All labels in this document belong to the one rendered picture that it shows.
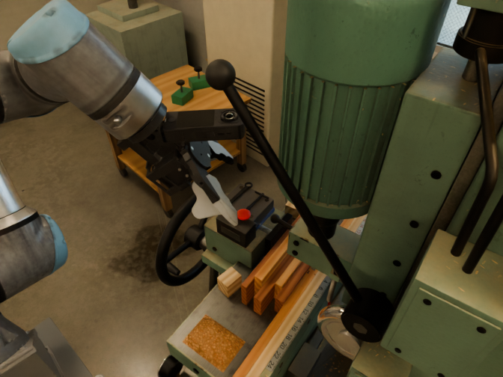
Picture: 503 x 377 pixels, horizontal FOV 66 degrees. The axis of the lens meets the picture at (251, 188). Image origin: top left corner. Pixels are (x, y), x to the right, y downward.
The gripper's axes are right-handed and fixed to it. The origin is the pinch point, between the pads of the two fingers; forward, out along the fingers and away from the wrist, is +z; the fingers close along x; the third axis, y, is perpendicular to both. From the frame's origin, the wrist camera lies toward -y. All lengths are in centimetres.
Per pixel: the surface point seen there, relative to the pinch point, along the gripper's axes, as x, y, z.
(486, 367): 29.0, -21.2, 23.4
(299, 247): 2.7, -1.3, 17.0
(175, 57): -217, 71, 41
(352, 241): 4.6, -10.7, 20.0
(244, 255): -4.0, 12.9, 19.7
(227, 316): 8.2, 18.4, 20.2
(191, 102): -137, 53, 41
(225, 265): -6.3, 20.2, 22.5
